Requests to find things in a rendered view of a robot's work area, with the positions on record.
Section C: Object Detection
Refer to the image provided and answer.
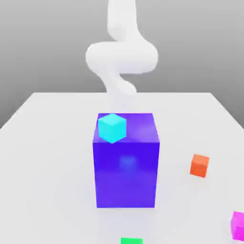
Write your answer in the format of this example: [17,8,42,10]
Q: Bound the small orange cube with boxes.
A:
[189,153,210,179]

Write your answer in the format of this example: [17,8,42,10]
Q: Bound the large blue box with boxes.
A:
[92,112,160,209]

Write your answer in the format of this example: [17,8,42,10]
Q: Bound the small green cube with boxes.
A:
[120,237,143,244]

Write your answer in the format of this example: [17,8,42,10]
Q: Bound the small magenta cube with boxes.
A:
[230,211,244,242]

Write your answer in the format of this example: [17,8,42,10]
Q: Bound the small cyan cube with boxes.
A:
[98,113,127,144]

